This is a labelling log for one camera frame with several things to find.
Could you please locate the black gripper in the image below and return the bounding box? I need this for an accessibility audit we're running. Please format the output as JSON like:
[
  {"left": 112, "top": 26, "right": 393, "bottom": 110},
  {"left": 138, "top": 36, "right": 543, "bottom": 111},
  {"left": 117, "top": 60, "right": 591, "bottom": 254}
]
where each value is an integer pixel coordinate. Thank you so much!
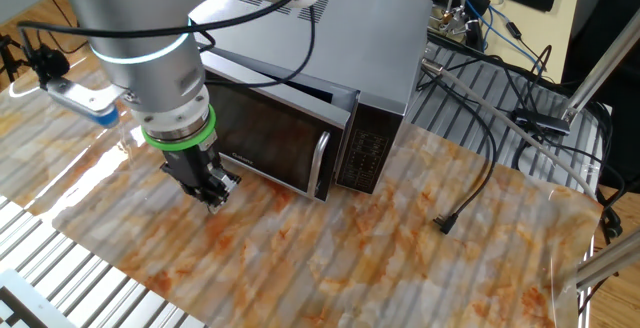
[{"left": 159, "top": 135, "right": 243, "bottom": 215}]

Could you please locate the black tripod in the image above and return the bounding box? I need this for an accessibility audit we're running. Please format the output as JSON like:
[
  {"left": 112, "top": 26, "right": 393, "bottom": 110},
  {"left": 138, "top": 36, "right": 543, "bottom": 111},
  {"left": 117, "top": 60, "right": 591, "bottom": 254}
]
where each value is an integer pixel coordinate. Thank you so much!
[{"left": 0, "top": 32, "right": 31, "bottom": 84}]

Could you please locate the black cable with angled plug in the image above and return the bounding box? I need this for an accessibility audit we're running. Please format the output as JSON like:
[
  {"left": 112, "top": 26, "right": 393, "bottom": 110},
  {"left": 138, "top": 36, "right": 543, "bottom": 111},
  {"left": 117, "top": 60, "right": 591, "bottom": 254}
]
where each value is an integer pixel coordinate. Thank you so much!
[{"left": 432, "top": 67, "right": 499, "bottom": 235}]

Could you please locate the blue cable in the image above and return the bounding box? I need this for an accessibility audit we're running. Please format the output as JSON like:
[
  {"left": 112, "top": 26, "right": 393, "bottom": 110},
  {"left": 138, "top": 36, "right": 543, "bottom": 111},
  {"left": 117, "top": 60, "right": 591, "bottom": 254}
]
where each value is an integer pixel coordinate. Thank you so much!
[{"left": 467, "top": 0, "right": 544, "bottom": 67}]

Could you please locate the beige desk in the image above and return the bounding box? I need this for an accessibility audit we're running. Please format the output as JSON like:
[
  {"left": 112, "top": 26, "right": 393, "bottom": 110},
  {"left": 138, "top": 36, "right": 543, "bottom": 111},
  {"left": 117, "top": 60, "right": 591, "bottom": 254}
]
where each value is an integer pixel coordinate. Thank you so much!
[{"left": 479, "top": 0, "right": 584, "bottom": 84}]

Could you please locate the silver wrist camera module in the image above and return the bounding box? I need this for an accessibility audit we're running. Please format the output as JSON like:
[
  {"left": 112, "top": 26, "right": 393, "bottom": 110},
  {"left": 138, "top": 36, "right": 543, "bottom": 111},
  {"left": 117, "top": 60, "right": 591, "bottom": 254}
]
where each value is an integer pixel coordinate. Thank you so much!
[{"left": 19, "top": 42, "right": 126, "bottom": 129}]

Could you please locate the marble pattern table mat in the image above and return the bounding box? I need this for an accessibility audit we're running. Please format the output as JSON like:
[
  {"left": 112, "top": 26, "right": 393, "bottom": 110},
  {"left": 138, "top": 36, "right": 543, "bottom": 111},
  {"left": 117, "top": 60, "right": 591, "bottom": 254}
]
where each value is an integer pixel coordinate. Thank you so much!
[{"left": 0, "top": 0, "right": 604, "bottom": 328}]

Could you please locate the black glass microwave door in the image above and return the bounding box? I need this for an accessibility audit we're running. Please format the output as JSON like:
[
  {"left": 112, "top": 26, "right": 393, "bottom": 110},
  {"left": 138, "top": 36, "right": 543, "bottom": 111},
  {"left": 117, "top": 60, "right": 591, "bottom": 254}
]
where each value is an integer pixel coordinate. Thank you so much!
[{"left": 199, "top": 50, "right": 354, "bottom": 203}]

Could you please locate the aluminium frame bar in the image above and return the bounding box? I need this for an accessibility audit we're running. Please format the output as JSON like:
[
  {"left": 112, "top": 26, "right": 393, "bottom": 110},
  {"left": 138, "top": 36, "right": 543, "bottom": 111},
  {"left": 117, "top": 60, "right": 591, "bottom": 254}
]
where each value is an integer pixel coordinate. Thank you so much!
[{"left": 574, "top": 227, "right": 640, "bottom": 292}]

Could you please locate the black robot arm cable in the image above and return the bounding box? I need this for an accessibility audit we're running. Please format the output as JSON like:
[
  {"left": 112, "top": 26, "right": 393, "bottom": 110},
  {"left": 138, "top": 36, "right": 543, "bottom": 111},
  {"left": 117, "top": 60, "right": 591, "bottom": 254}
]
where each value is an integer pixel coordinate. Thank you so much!
[{"left": 17, "top": 0, "right": 321, "bottom": 89}]

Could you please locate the slanted aluminium frame post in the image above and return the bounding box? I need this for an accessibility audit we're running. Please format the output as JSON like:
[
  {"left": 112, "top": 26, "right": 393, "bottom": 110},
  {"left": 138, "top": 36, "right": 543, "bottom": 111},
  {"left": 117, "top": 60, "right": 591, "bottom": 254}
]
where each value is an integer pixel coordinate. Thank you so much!
[{"left": 562, "top": 7, "right": 640, "bottom": 122}]

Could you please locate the black usb hub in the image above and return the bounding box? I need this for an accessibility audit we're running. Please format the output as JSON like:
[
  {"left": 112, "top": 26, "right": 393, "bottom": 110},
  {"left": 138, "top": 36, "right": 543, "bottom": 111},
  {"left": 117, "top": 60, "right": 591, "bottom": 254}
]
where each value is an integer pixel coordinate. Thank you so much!
[{"left": 512, "top": 108, "right": 572, "bottom": 136}]

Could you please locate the metal clamp stand brass fitting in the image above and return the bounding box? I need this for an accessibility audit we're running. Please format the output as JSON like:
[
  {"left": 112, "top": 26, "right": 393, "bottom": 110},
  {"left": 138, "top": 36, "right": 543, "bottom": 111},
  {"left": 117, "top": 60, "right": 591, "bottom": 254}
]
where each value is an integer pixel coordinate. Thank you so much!
[{"left": 427, "top": 0, "right": 484, "bottom": 37}]

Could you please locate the black cable with inline adapter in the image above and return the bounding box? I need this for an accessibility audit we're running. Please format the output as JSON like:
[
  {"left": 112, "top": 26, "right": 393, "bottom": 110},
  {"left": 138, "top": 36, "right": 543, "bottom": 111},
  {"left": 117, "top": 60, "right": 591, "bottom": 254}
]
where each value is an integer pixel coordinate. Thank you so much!
[{"left": 502, "top": 17, "right": 554, "bottom": 77}]

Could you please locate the white calibration marker board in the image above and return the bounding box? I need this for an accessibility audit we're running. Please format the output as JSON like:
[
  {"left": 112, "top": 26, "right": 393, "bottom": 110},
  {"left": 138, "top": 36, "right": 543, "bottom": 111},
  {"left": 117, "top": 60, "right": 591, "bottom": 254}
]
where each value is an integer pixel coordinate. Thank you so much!
[{"left": 0, "top": 267, "right": 76, "bottom": 328}]

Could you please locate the silver microwave oven body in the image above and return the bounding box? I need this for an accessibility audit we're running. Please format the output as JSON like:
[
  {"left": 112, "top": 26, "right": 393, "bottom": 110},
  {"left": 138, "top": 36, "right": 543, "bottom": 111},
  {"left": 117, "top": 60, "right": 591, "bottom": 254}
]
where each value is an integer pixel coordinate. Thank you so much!
[{"left": 188, "top": 0, "right": 434, "bottom": 195}]

